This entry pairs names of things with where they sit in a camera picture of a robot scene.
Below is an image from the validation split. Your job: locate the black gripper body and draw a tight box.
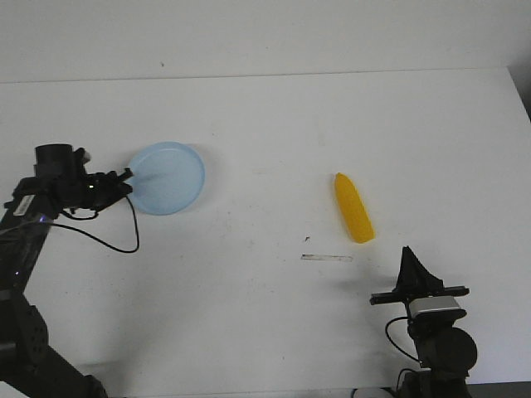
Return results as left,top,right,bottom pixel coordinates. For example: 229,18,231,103
80,172,123,212
369,286,469,305

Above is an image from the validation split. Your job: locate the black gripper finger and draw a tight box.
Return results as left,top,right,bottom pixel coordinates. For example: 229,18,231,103
111,167,134,182
411,251,444,289
114,184,133,198
395,246,413,290

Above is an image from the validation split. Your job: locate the light blue round plate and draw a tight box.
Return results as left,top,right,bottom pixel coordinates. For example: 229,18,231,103
128,141,206,216

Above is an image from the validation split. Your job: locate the yellow toy corn cob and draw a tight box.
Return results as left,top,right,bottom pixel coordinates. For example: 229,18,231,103
334,172,375,244

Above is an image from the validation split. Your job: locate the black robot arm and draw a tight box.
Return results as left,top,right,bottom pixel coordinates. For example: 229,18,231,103
1,143,133,397
370,246,478,397

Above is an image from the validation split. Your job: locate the strip of tape on table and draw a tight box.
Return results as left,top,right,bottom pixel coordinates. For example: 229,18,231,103
300,254,353,262

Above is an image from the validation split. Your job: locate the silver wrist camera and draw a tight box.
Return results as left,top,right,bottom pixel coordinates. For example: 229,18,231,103
409,296,461,318
73,148,91,165

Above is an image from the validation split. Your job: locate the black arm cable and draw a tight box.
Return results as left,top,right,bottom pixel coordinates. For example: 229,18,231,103
384,316,421,362
45,196,140,254

